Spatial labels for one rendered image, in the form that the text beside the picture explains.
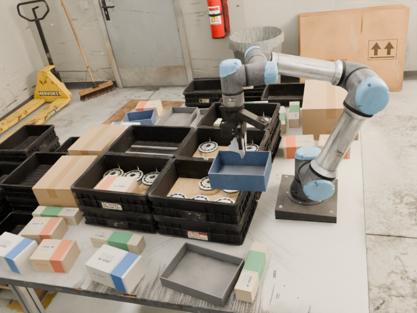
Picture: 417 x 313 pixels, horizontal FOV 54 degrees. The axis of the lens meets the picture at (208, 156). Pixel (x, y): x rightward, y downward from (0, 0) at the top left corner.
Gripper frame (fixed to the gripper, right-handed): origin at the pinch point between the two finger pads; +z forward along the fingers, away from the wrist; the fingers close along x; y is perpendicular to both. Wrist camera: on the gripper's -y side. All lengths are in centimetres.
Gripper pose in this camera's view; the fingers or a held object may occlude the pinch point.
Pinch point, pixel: (244, 154)
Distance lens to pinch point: 153.7
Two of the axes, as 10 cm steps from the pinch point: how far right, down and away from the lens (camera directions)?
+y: -9.4, -0.4, 3.3
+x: -3.1, 4.7, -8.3
